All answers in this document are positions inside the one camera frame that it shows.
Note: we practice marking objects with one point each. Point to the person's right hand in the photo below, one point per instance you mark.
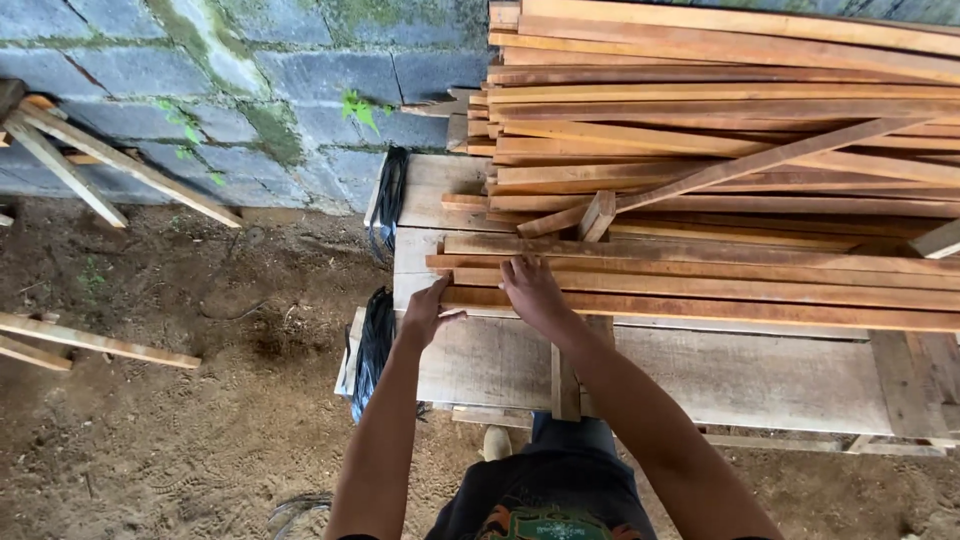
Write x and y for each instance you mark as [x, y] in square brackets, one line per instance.
[536, 296]

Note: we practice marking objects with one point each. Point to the person's left hand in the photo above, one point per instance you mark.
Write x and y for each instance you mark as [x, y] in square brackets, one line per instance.
[421, 315]

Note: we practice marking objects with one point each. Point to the person's right fingers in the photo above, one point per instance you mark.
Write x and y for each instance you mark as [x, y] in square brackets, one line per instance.
[523, 267]

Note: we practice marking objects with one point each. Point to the reddish wooden slat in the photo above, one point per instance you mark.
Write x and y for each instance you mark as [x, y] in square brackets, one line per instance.
[750, 310]

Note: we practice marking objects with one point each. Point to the short wooden block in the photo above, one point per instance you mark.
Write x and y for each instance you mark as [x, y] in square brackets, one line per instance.
[597, 216]

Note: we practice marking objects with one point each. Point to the person's blue jeans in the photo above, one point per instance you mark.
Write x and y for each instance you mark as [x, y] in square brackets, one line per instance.
[574, 435]

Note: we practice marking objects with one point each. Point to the person's beige shoe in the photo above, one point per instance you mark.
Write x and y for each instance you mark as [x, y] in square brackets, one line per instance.
[496, 442]

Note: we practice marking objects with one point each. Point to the rough plank workbench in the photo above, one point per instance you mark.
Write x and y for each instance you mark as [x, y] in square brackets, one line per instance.
[712, 375]

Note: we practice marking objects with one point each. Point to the green weed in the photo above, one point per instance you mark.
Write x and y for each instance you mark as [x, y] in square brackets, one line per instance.
[360, 110]

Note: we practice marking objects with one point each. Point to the person's black printed shirt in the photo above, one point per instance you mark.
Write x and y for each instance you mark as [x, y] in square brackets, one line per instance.
[547, 499]

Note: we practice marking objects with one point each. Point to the pile of wooden slats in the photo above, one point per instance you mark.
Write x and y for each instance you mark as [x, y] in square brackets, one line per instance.
[712, 97]

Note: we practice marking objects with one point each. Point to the pale wooden batten end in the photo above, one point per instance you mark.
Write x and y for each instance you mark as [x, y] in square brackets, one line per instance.
[939, 240]

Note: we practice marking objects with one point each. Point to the long wooden batten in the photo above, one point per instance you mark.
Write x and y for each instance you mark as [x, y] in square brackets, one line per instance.
[97, 341]

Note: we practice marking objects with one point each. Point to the wooden trestle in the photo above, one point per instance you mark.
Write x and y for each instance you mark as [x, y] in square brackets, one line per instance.
[67, 154]

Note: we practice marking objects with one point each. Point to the short wooden batten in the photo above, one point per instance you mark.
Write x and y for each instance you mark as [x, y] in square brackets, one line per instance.
[34, 354]

